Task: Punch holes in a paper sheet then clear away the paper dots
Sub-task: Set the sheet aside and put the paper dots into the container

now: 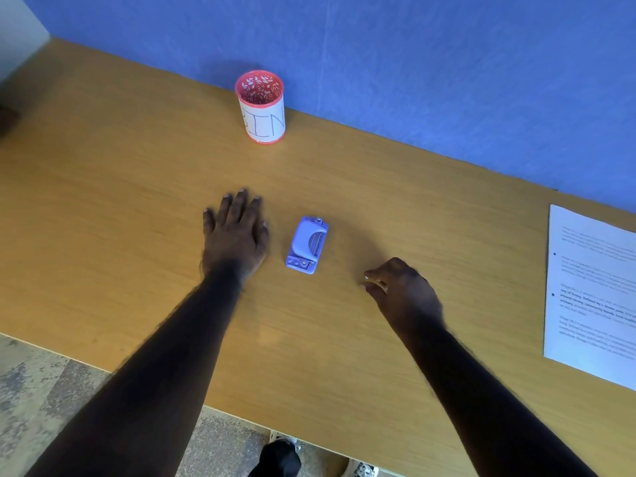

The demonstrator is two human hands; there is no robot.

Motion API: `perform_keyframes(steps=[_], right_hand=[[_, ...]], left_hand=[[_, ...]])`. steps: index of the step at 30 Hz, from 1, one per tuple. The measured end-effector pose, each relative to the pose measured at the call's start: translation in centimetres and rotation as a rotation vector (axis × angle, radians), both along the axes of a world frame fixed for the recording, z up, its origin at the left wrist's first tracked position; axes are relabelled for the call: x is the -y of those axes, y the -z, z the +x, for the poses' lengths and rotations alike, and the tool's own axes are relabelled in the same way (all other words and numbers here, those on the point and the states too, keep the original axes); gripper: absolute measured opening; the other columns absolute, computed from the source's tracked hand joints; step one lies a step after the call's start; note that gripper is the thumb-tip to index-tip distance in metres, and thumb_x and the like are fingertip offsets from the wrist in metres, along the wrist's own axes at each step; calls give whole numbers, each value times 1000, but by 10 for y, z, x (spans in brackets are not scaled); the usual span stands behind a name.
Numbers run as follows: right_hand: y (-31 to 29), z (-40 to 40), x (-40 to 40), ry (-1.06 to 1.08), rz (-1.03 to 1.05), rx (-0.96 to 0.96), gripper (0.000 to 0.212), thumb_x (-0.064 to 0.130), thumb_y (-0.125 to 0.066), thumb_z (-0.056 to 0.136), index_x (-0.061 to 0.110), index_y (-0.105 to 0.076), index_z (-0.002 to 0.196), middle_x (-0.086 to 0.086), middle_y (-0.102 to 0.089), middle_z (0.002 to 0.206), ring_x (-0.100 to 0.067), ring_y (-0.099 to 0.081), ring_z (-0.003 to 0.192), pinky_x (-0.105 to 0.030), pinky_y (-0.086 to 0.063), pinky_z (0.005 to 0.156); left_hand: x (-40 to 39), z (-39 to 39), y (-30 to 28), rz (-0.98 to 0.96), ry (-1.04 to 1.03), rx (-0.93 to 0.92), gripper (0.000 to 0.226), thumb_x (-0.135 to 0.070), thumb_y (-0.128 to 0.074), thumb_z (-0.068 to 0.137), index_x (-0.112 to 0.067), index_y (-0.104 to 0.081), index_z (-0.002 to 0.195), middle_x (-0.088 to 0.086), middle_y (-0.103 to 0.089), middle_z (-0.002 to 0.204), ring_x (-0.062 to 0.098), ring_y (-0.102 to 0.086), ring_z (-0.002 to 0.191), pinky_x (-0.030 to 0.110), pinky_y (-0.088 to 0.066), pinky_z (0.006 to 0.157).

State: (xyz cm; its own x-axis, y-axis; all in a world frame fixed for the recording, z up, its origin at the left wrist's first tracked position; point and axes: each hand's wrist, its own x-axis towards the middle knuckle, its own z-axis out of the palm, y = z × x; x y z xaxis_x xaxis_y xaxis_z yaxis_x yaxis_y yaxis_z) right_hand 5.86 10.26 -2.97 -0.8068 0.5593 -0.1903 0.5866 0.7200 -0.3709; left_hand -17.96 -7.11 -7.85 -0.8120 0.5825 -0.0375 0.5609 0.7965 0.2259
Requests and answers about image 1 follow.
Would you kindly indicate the red cup with white label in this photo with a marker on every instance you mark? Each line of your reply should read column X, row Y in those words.
column 261, row 108

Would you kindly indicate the person's left hand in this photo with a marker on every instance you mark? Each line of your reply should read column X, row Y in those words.
column 234, row 239

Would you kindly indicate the person's left thumb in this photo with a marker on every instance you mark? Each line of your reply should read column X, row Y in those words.
column 264, row 235

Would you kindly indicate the person's left middle finger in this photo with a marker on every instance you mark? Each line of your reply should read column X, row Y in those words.
column 240, row 206

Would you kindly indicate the purple hole punch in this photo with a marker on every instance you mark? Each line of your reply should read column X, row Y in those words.
column 308, row 244

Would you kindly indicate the person's black shoe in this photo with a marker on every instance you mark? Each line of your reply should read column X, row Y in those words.
column 276, row 459

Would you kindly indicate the person's right hand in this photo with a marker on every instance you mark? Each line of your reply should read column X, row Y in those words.
column 405, row 295

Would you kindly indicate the person's left forearm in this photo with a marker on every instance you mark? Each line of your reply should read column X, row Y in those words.
column 149, row 382

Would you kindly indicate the white printed paper sheet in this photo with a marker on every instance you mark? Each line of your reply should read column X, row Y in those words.
column 591, row 298

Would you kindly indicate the person's left little finger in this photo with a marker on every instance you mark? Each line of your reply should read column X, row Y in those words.
column 208, row 221

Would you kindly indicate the person's right fingers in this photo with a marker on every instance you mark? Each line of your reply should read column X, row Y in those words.
column 375, row 284

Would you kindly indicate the person's right forearm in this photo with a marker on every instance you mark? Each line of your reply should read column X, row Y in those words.
column 477, row 402

